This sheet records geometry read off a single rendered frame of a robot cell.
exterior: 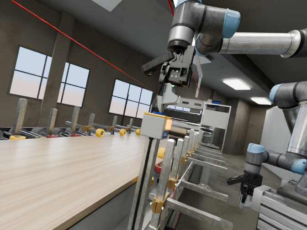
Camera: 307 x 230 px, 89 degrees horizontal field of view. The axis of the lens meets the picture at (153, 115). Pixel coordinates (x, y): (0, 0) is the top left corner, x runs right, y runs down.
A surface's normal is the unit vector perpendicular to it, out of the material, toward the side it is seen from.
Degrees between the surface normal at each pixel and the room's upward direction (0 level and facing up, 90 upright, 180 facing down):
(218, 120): 90
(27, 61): 90
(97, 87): 90
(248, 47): 135
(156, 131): 90
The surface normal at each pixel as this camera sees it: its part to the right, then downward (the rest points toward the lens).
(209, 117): -0.35, -0.09
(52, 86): 0.62, 0.11
